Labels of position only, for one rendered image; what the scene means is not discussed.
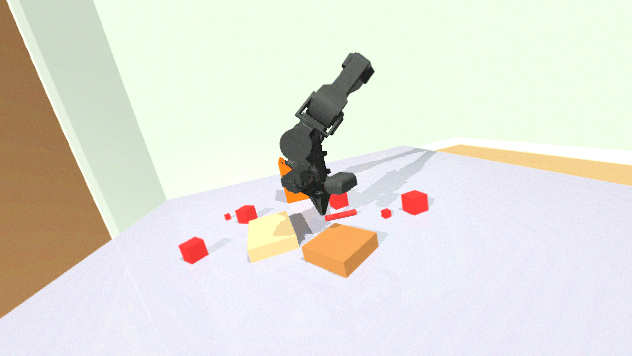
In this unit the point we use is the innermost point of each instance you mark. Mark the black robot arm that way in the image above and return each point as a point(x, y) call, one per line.
point(324, 109)

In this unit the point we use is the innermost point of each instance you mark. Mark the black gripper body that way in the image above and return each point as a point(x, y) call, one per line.
point(337, 184)

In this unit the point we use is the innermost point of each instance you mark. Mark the red flat bar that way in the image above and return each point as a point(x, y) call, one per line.
point(340, 215)

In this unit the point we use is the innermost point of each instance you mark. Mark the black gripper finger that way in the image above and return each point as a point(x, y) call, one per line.
point(322, 200)
point(312, 197)

